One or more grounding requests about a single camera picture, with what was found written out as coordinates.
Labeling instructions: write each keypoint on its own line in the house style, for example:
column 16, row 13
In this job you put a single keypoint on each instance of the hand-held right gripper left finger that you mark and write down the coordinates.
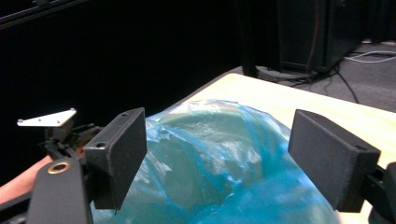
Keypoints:
column 120, row 155

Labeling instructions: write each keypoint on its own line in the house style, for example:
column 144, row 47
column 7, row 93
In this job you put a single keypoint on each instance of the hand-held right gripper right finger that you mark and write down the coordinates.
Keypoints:
column 333, row 158

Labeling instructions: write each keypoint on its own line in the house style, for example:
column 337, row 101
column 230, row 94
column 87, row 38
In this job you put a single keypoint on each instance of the green plastic bucket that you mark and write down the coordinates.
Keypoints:
column 202, row 124

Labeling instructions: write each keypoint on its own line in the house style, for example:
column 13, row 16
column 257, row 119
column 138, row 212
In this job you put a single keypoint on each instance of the blue plastic bag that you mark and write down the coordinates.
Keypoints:
column 236, row 189

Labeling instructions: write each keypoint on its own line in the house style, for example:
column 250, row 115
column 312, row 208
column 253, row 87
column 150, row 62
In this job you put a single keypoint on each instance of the black cabinet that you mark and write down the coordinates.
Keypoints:
column 314, row 34

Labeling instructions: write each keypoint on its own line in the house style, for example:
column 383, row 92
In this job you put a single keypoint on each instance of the black stand pole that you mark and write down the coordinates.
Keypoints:
column 249, row 37

